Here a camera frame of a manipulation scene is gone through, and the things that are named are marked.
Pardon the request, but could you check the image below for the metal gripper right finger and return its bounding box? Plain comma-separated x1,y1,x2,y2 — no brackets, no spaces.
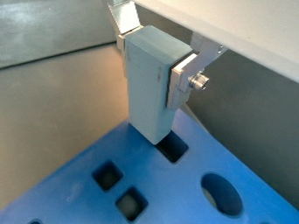
167,32,228,110

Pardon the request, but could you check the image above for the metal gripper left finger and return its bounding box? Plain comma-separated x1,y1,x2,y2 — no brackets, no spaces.
107,0,146,78

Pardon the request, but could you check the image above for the light blue rectangular block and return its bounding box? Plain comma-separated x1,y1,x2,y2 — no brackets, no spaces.
126,25,192,144

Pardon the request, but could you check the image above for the blue shape-sorting foam board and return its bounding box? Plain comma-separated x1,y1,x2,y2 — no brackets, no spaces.
0,112,299,224

